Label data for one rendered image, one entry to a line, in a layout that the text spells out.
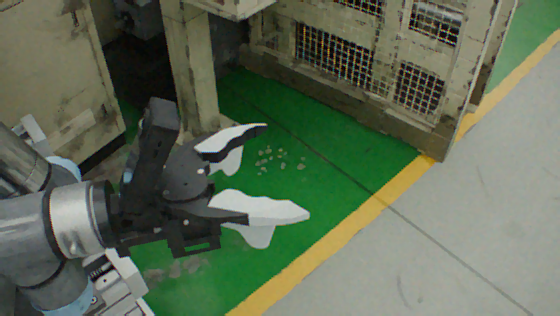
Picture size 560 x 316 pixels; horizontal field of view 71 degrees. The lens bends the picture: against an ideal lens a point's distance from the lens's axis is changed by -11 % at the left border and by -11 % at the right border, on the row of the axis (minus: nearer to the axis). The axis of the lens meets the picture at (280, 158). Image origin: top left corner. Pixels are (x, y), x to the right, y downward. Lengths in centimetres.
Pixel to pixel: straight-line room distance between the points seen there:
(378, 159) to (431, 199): 30
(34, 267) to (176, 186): 17
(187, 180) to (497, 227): 159
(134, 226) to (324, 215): 133
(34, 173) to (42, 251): 15
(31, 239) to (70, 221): 4
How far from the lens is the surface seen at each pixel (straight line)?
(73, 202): 45
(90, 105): 187
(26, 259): 47
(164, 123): 38
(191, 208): 41
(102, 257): 93
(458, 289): 168
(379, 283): 161
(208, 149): 47
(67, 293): 55
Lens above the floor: 140
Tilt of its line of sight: 46 degrees down
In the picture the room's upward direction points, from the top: straight up
